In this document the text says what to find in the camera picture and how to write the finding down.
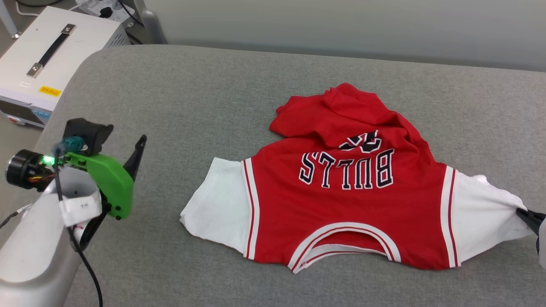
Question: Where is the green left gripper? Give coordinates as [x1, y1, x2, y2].
[64, 134, 148, 253]

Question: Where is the red and white basketball jersey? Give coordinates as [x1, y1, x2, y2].
[179, 82, 536, 274]

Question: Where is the white metal table leg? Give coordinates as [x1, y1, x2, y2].
[0, 0, 22, 40]

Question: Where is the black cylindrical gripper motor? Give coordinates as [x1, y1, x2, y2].
[5, 149, 56, 191]

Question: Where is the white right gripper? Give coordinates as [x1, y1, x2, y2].
[516, 208, 546, 270]

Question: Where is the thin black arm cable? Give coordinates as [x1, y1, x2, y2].
[0, 204, 34, 230]

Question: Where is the black box carry handle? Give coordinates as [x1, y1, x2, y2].
[26, 24, 78, 79]

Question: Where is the white metal equipment box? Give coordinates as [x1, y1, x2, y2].
[0, 6, 131, 129]

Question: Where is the white power strip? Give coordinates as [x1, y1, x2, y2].
[76, 0, 138, 24]

